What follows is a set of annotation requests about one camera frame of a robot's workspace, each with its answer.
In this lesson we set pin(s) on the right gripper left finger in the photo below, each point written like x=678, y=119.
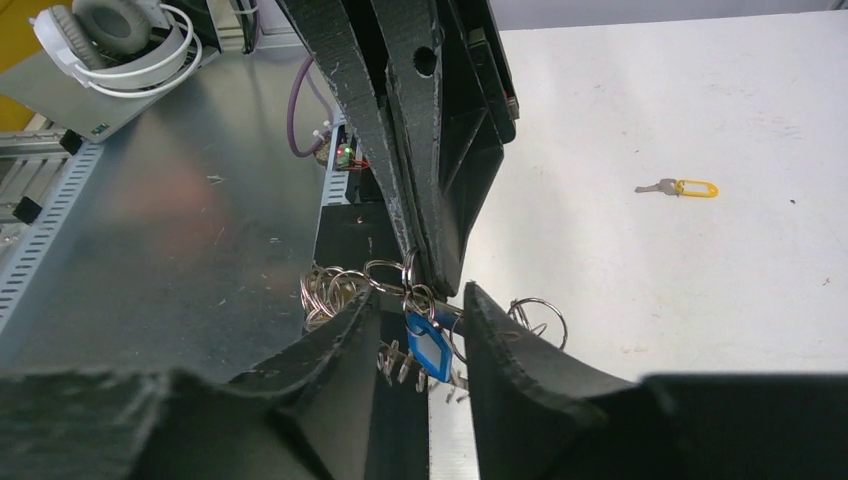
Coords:
x=304, y=413

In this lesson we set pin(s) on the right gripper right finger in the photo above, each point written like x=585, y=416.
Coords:
x=539, y=413

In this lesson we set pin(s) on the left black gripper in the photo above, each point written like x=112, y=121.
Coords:
x=428, y=91

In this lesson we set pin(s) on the blue key tag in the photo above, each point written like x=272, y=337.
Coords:
x=430, y=347

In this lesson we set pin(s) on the metal disc with keyrings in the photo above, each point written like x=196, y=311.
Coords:
x=325, y=291

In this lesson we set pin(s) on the white headphones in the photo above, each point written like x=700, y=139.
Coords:
x=121, y=49

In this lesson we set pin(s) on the yellow tag key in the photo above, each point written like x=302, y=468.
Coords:
x=682, y=187

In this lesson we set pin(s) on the grey metal box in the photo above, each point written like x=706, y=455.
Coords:
x=37, y=83

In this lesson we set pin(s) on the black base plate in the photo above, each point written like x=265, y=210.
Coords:
x=348, y=236

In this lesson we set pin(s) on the left white cable duct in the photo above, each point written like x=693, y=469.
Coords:
x=335, y=181

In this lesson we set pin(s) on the white cable duct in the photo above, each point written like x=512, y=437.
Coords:
x=335, y=181
x=26, y=249

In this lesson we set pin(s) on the right white cable duct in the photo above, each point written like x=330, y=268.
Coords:
x=26, y=249

